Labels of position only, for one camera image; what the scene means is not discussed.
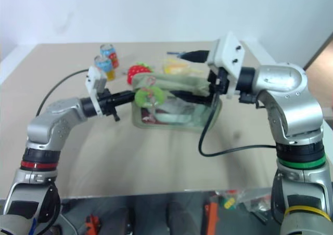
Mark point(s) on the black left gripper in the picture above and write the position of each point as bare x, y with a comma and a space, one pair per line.
108, 103

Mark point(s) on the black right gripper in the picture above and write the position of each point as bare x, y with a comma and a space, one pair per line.
218, 83

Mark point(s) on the green zip pouch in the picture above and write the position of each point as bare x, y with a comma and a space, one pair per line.
179, 118

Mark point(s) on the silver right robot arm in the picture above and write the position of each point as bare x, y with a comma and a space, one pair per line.
294, 102

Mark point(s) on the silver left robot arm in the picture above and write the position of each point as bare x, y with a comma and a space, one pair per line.
53, 124

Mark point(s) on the red strawberry plush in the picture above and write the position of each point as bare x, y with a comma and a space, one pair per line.
135, 72

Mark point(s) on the small blue yellow can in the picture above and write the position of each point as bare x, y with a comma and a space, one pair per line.
105, 66

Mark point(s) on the small blue red can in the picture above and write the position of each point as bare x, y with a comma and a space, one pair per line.
112, 54

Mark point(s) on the orange black tool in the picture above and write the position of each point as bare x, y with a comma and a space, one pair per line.
92, 224
211, 215

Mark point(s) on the clear bag of small parts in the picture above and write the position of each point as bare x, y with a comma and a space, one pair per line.
253, 202

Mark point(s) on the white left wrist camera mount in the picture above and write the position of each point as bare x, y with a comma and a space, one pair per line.
95, 83

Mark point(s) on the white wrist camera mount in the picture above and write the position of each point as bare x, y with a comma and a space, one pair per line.
227, 54
95, 83

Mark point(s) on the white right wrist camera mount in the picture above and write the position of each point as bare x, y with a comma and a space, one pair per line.
227, 54

